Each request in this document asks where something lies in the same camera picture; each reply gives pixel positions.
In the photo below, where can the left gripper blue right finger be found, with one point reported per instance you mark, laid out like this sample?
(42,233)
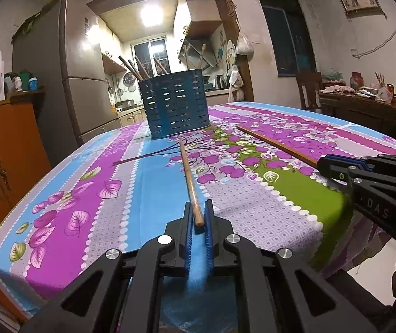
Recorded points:
(209,230)

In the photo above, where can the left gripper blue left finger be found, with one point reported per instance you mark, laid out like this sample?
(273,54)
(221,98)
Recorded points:
(188,221)

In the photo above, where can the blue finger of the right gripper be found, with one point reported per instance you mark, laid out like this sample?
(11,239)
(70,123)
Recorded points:
(345,162)
(335,171)

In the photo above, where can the wooden chopstick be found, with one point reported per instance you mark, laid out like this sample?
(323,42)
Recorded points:
(201,56)
(142,68)
(135,70)
(196,210)
(300,156)
(160,66)
(126,65)

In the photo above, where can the blue perforated utensil holder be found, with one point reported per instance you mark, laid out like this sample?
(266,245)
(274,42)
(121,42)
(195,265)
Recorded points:
(174,103)

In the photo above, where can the kitchen window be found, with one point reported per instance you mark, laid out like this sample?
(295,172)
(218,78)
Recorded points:
(146,50)

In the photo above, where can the dark wooden dining table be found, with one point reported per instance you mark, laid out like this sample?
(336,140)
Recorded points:
(378,116)

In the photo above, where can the floral striped tablecloth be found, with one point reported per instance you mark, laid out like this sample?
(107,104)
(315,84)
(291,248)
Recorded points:
(122,188)

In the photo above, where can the wooden dining chair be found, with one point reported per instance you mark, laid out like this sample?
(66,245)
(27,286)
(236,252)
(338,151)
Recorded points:
(309,84)

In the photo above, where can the steel electric kettle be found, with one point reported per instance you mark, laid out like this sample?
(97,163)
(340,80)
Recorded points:
(220,82)

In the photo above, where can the white hanging plastic bag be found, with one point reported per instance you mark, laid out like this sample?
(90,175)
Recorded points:
(243,46)

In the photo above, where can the dark room window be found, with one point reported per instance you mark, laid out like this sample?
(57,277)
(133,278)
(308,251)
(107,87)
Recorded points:
(290,37)

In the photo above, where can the steel range hood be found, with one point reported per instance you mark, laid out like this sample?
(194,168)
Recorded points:
(192,49)

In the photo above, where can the orange wooden cabinet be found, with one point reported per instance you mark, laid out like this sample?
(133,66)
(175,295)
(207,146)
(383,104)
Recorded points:
(23,161)

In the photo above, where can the brown tall refrigerator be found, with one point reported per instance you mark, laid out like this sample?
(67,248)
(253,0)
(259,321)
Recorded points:
(59,47)

